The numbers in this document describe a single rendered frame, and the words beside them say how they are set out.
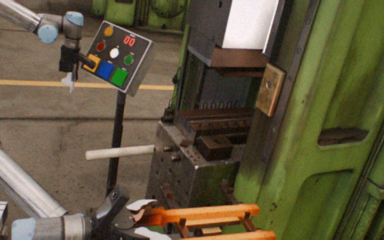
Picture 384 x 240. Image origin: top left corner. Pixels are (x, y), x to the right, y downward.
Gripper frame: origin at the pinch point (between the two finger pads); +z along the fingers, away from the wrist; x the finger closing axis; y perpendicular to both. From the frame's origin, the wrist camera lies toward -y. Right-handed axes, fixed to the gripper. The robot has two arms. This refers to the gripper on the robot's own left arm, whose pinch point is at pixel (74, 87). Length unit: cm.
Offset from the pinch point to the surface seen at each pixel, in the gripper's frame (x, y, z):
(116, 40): -17.4, -16.3, -20.7
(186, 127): 32, -52, -3
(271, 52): 53, -72, -47
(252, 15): 40, -66, -56
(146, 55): -4.6, -31.6, -19.5
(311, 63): 66, -82, -49
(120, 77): -1.8, -20.7, -7.4
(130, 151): 2.7, -30.4, 30.3
